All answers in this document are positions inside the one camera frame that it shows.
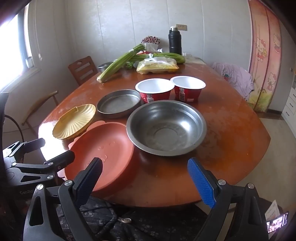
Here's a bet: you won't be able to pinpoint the window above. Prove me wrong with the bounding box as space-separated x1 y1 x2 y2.
0 14 33 93

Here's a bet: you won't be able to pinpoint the red white patterned bundle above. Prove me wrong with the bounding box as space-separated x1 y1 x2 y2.
141 35 160 44

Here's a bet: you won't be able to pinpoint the white paper sheet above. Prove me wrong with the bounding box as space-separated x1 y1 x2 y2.
265 199 280 218

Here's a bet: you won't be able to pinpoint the orange plastic plate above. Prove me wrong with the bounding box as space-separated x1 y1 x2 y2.
64 122 137 193

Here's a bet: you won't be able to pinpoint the thick celery bunch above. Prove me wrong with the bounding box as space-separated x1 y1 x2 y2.
97 44 146 83

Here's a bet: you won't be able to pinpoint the mobile phone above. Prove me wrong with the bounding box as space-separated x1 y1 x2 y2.
266 212 289 233

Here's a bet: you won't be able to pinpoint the pink cartoon wardrobe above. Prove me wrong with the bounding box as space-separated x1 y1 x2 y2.
248 0 284 113

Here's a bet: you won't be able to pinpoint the black thermos flask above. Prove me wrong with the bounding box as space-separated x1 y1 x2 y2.
168 26 182 55

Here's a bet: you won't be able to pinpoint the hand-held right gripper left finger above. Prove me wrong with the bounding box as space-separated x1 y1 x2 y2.
23 157 103 241

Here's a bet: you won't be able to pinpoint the round steel plate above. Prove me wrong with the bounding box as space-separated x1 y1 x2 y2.
96 90 141 118

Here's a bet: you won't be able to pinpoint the large steel bowl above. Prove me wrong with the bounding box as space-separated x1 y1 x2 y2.
126 100 207 157

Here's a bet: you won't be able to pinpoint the bag of yellow corn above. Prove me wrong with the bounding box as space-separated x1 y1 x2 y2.
136 58 179 75

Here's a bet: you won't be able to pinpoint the brown slatted wooden chair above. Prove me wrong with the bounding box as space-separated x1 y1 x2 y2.
68 56 99 87

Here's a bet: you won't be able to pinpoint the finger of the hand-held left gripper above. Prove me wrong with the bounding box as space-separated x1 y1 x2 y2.
2 138 45 163
6 151 76 184

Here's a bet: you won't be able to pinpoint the red paper bowl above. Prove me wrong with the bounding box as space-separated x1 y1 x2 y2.
170 76 206 103
135 79 175 104

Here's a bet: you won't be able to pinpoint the long green celery stalks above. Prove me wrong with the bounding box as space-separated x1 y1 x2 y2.
126 52 186 69

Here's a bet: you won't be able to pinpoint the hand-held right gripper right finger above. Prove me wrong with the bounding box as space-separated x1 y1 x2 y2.
187 158 270 241

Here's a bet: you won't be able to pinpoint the pink garment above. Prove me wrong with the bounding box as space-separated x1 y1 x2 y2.
211 62 255 101

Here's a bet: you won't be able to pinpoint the white drawer cabinet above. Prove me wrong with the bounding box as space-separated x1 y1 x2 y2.
281 76 296 133

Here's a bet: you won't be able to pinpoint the dark wooden cabinet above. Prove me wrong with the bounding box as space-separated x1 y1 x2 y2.
0 93 10 145

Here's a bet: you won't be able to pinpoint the light wooden armchair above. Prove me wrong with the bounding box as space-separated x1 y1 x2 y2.
22 90 59 137

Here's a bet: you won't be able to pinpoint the small steel bowl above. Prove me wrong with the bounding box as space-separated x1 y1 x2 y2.
98 61 116 72

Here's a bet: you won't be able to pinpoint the yellow scalloped plate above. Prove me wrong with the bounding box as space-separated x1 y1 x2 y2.
52 104 96 140

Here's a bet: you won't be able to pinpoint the black cable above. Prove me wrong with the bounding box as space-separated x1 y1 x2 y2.
5 115 25 150

